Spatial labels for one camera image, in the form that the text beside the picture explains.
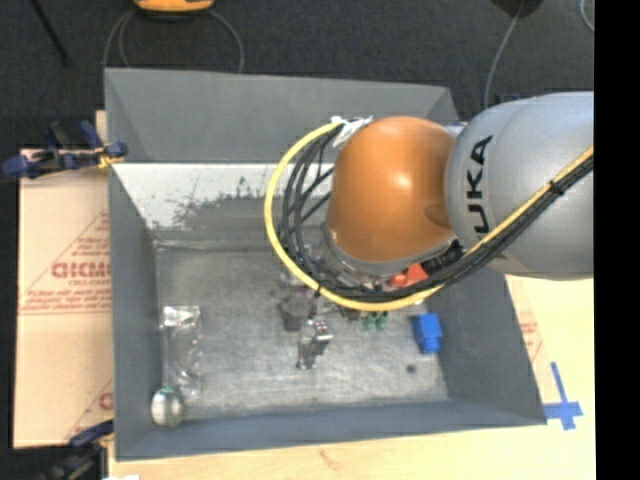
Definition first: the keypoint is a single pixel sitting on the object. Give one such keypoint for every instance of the blue block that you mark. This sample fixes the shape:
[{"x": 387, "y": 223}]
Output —
[{"x": 426, "y": 333}]

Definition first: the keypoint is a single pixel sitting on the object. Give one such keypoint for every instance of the clear plastic packet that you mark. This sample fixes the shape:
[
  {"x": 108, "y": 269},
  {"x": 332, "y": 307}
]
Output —
[{"x": 181, "y": 348}]

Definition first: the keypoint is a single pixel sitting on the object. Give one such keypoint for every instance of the grey metal bin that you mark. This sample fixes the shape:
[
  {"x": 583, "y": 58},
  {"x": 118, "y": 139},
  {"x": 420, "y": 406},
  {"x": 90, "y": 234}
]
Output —
[{"x": 240, "y": 118}]

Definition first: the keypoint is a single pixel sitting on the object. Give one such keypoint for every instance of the orange-red object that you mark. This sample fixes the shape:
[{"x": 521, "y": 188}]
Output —
[{"x": 407, "y": 275}]

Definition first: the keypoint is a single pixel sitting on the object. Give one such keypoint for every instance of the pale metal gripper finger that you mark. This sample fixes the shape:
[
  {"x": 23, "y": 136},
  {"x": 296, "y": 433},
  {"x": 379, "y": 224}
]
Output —
[
  {"x": 305, "y": 353},
  {"x": 324, "y": 342}
]

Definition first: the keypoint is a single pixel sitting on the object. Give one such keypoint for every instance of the brown cardboard board red print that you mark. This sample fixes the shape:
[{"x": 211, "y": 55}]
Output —
[{"x": 60, "y": 348}]

